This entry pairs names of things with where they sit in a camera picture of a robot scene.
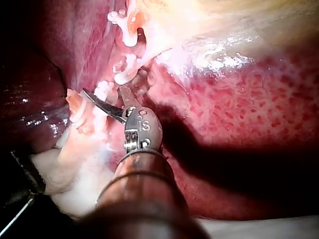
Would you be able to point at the right arm instrument jaw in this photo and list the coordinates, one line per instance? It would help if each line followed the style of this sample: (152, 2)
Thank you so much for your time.
(127, 98)
(104, 106)

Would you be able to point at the right arm instrument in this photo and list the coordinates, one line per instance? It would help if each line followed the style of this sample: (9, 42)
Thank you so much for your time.
(147, 132)

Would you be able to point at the gallbladder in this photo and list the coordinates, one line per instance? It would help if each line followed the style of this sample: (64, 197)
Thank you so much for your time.
(249, 20)

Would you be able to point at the dark right arm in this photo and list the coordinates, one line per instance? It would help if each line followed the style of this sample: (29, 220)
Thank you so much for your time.
(139, 199)

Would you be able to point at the white cloth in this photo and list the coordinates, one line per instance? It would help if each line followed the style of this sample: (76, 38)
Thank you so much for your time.
(261, 229)

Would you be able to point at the dark red liver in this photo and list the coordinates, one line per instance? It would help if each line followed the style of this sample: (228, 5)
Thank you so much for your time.
(249, 104)

